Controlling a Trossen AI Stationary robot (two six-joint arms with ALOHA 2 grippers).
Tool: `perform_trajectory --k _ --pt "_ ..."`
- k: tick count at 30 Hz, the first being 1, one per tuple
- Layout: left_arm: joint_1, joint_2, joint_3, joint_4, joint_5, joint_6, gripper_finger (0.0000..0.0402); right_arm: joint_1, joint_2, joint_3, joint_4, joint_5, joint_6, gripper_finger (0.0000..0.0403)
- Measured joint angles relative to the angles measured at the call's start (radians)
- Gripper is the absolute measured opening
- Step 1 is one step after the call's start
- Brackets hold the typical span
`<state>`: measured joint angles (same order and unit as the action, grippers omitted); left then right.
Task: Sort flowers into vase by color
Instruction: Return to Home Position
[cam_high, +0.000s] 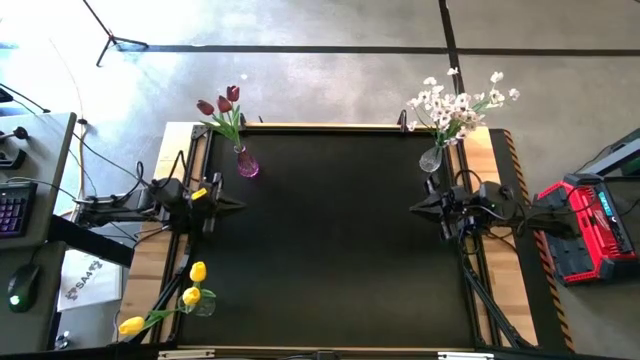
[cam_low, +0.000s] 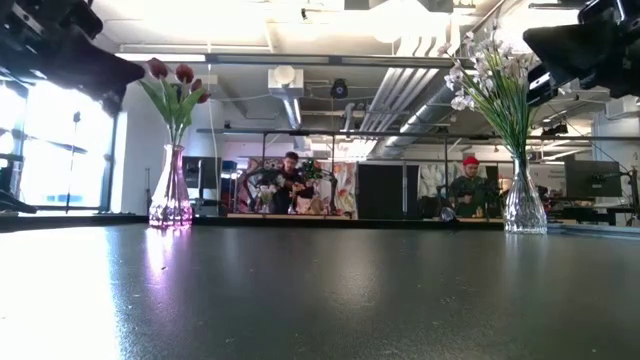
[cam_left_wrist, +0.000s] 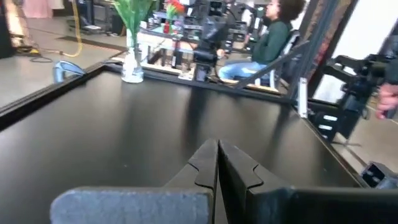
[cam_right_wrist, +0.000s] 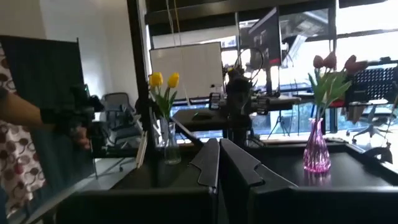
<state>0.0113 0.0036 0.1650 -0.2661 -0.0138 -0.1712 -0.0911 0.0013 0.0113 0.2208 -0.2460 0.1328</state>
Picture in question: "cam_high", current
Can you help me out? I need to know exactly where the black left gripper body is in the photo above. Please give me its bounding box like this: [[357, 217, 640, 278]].
[[187, 172, 224, 235]]

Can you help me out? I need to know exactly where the grey metal frame beam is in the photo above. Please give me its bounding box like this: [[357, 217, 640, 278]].
[[574, 127, 640, 177]]

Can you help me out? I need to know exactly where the white printed paper sheet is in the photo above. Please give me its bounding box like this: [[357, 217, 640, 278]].
[[57, 248, 124, 313]]

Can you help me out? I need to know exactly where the clear glass tumbler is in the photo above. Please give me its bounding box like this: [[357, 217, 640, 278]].
[[178, 292, 219, 320]]

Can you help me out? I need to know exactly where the yellow cable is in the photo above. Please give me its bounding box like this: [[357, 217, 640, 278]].
[[58, 119, 134, 219]]

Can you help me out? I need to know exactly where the silver metal bracket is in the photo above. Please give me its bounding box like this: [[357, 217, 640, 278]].
[[158, 348, 216, 360], [438, 351, 495, 360]]

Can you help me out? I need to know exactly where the black yellow hazard strip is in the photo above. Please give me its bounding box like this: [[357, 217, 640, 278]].
[[488, 128, 576, 354]]

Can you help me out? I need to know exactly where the black aluminium table frame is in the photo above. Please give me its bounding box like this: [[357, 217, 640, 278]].
[[152, 122, 539, 351]]

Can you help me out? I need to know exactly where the white artificial flower spray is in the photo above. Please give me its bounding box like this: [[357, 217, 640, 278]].
[[432, 66, 489, 149], [467, 70, 521, 129], [405, 74, 454, 149]]

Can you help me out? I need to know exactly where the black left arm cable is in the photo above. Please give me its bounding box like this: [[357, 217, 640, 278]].
[[72, 130, 194, 201]]

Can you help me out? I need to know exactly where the black computer mouse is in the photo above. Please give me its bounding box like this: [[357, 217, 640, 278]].
[[5, 264, 41, 316]]

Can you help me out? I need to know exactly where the black computer keyboard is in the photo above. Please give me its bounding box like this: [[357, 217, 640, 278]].
[[0, 180, 39, 239]]

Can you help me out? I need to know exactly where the red black tool case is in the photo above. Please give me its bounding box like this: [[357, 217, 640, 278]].
[[534, 172, 640, 287]]

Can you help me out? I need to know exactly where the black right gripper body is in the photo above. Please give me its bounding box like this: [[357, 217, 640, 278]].
[[424, 172, 479, 242]]

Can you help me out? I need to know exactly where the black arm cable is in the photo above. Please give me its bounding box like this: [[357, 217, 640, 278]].
[[72, 130, 194, 201], [452, 168, 526, 251]]

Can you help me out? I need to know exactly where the black desk gadget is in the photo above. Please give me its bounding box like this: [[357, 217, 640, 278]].
[[0, 148, 28, 171]]

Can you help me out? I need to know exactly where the black knob stick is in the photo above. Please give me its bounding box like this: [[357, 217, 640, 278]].
[[0, 125, 30, 144]]

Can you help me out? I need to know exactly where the grey desk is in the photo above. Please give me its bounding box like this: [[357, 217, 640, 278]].
[[0, 112, 78, 354]]

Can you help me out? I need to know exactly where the pink glass vase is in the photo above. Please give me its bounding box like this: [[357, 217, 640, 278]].
[[234, 144, 261, 179]]

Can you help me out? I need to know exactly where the clear cut-glass vase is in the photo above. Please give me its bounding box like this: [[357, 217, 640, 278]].
[[418, 143, 446, 174]]

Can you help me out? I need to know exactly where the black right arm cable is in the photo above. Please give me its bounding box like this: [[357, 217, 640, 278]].
[[452, 168, 526, 251]]

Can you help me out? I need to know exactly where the red artificial tulip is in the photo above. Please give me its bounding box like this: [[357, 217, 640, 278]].
[[216, 95, 245, 150], [196, 99, 244, 150], [226, 85, 246, 150]]

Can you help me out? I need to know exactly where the black diagonal frame strut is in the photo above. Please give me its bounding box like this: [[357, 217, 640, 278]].
[[119, 254, 194, 346], [462, 239, 535, 350]]

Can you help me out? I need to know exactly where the black support bar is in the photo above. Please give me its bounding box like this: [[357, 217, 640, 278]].
[[47, 213, 136, 269]]

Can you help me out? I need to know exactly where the black tripod stand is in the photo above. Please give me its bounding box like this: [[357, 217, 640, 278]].
[[81, 0, 150, 68]]

